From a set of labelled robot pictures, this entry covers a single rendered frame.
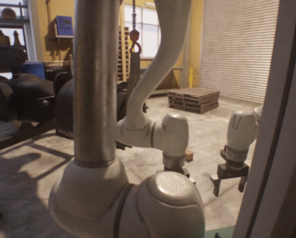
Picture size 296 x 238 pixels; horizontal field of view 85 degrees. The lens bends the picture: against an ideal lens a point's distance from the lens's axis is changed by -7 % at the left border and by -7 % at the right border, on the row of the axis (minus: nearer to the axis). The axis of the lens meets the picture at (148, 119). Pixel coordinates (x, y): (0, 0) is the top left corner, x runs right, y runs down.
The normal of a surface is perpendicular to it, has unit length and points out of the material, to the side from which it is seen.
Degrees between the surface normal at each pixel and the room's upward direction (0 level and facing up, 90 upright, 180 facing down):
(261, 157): 90
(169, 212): 59
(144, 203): 54
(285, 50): 90
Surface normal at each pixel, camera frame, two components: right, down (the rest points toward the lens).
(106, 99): 0.68, 0.14
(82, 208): -0.18, 0.05
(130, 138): -0.29, 0.49
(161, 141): -0.33, 0.27
